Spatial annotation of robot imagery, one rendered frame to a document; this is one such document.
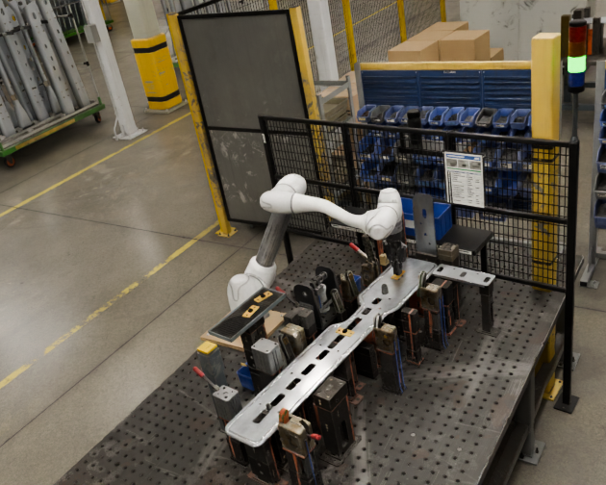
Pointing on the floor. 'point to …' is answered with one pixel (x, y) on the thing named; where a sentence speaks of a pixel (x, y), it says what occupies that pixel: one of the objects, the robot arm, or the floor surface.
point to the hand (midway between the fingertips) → (397, 268)
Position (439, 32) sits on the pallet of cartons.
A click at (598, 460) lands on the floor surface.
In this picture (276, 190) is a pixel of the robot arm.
